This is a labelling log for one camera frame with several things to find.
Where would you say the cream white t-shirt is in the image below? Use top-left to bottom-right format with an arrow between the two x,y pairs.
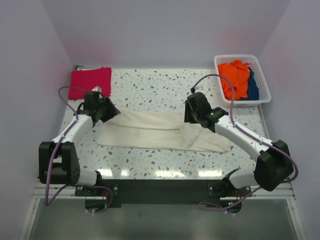
98,107 -> 230,153

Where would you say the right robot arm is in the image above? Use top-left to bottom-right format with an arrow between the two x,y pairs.
184,92 -> 296,197

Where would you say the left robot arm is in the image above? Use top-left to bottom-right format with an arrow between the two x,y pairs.
38,91 -> 120,196

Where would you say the folded red t-shirt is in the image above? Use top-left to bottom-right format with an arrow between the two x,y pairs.
70,67 -> 112,97

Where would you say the white plastic laundry basket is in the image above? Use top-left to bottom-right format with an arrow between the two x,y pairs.
214,54 -> 272,107

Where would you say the orange t-shirt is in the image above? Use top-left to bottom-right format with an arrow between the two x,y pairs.
218,59 -> 250,101

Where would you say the blue t-shirt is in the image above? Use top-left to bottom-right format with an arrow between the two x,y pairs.
241,68 -> 260,101

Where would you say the pink garment in basket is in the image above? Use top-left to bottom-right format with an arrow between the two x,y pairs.
245,61 -> 253,66

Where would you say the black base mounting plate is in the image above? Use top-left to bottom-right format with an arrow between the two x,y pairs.
75,179 -> 251,208

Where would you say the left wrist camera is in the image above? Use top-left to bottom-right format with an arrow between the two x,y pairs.
92,86 -> 102,93

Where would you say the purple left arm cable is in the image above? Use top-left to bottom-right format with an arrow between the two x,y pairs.
44,86 -> 115,214

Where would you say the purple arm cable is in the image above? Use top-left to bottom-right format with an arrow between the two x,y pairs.
191,74 -> 300,212
44,86 -> 115,214

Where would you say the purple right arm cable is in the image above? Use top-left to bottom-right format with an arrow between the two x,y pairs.
191,74 -> 300,212

